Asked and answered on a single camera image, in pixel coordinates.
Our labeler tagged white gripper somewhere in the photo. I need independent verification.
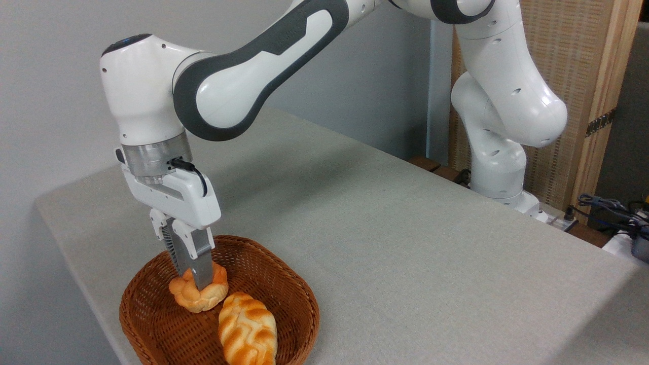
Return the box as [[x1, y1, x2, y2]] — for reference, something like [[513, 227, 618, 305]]
[[122, 167, 222, 290]]

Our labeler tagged round knotted bread roll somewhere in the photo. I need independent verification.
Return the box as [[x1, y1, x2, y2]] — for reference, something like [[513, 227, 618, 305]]
[[169, 262, 229, 313]]

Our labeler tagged long braided bread loaf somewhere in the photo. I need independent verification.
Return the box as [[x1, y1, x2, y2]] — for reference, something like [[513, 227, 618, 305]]
[[218, 291, 278, 365]]

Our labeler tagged brown wicker basket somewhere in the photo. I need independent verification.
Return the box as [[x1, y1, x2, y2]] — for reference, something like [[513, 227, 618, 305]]
[[119, 235, 320, 365]]

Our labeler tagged brown wooden block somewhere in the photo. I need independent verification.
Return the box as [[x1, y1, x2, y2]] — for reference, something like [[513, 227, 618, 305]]
[[408, 156, 442, 173], [432, 165, 463, 183]]

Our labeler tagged brown wooden board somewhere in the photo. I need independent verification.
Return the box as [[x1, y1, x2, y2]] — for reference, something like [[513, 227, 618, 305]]
[[568, 222, 611, 249]]

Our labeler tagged white box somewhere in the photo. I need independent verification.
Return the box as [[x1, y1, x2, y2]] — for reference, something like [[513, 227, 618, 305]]
[[602, 229, 649, 265]]

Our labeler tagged metal screen hinge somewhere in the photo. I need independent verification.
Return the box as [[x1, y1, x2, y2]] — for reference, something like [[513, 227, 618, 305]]
[[586, 107, 617, 137]]

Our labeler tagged grey device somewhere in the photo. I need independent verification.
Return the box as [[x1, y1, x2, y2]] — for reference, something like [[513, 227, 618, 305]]
[[631, 226, 649, 263]]

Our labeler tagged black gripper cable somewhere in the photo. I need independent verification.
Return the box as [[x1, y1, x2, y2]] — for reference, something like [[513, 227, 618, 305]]
[[170, 158, 208, 197]]

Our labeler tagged bundle of dark cables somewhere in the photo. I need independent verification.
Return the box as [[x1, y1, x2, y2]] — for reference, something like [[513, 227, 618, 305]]
[[568, 193, 649, 239]]

